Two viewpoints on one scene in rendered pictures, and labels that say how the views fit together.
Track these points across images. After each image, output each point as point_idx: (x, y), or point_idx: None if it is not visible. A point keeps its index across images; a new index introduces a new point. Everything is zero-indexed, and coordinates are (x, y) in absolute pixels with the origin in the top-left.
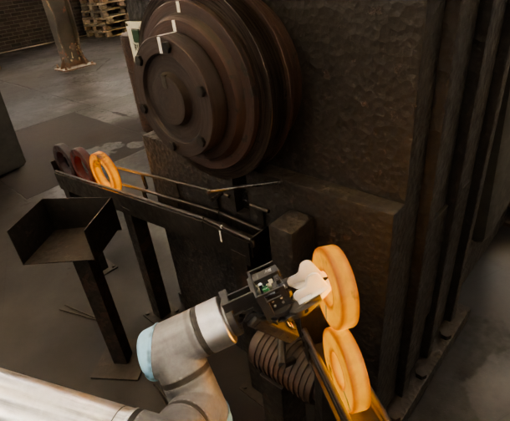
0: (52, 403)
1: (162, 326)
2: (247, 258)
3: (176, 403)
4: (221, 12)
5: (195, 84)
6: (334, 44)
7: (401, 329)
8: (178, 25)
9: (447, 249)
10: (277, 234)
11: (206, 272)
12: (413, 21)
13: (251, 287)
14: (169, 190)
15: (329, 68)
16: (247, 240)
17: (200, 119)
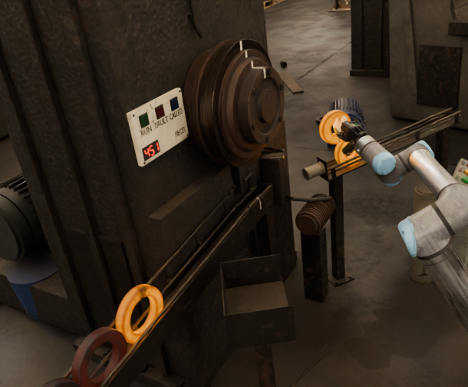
0: (429, 158)
1: (379, 150)
2: (272, 200)
3: (400, 156)
4: (258, 49)
5: (278, 85)
6: None
7: None
8: (254, 62)
9: None
10: (283, 160)
11: (218, 299)
12: (265, 38)
13: (357, 125)
14: (187, 250)
15: None
16: (257, 200)
17: (276, 107)
